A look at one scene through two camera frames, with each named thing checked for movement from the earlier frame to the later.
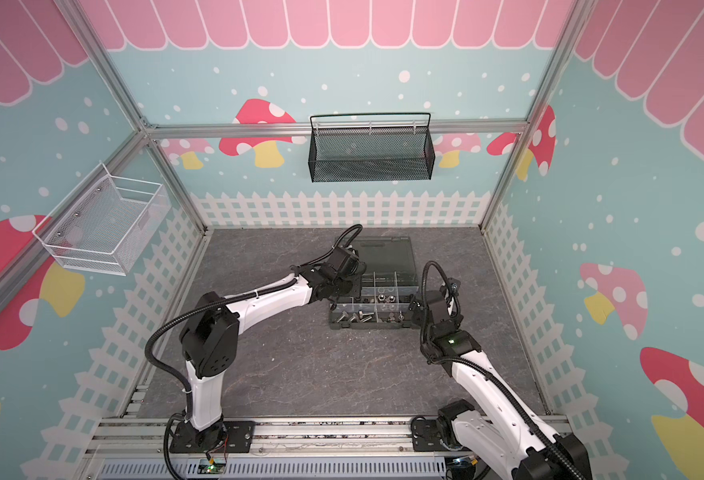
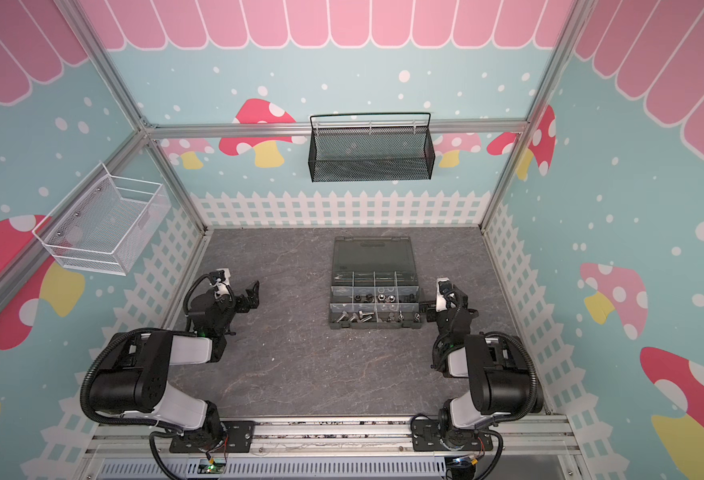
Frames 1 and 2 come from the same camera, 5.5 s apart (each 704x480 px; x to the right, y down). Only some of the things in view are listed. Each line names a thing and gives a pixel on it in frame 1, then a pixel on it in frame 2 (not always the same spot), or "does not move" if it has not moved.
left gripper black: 357,289 -> 253,299
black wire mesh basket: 371,147 does not move
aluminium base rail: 278,439 does not move
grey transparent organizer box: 389,280 does not move
